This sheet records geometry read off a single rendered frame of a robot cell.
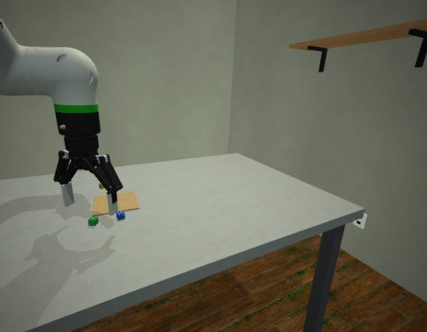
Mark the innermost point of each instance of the tan square mat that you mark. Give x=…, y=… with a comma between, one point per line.
x=125, y=202

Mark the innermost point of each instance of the green die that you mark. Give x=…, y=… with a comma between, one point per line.
x=93, y=221

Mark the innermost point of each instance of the blue die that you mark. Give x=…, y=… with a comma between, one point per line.
x=120, y=215

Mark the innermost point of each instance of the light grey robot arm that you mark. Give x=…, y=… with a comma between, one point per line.
x=65, y=74

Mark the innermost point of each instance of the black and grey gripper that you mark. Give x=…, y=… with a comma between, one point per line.
x=90, y=158

